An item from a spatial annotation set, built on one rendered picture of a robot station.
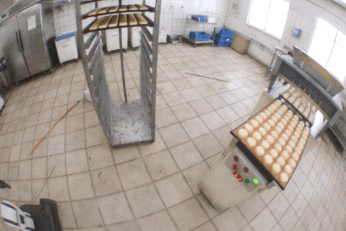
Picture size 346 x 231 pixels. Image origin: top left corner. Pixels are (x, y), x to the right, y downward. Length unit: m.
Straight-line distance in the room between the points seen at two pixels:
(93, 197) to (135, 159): 0.63
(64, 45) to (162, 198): 3.47
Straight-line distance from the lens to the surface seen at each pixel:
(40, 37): 3.54
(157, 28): 0.88
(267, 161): 0.69
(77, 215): 1.60
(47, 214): 1.57
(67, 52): 3.74
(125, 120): 1.70
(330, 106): 1.33
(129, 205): 1.43
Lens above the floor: 1.40
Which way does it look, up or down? 40 degrees down
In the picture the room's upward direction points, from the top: 7 degrees clockwise
